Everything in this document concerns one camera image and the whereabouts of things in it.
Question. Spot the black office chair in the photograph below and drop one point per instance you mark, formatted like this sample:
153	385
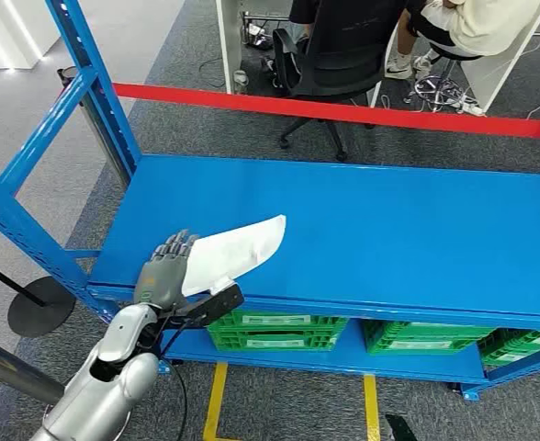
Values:
339	79

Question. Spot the grey stanchion post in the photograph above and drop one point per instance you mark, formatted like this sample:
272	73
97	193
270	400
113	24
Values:
109	152

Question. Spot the red barrier belt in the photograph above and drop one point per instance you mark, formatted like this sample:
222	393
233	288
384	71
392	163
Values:
343	112

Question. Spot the white curved plastic part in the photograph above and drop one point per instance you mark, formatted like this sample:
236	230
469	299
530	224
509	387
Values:
233	255

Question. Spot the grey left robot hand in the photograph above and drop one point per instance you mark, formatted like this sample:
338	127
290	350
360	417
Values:
164	280

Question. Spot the black stanchion post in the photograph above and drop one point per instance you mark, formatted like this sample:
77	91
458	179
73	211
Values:
40	307

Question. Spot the chrome metal pole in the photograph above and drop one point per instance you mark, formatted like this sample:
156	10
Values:
17	368

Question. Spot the white power strip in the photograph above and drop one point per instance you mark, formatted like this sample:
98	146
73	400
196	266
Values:
474	110

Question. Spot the black swivel stool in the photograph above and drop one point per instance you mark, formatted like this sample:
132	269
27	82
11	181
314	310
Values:
453	53

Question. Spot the white desk panel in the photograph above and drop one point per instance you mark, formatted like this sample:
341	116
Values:
226	42
504	67

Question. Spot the blue metal shelf rack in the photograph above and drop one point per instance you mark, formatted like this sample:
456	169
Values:
343	231

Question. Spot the person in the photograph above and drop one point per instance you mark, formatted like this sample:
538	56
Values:
490	24
302	9

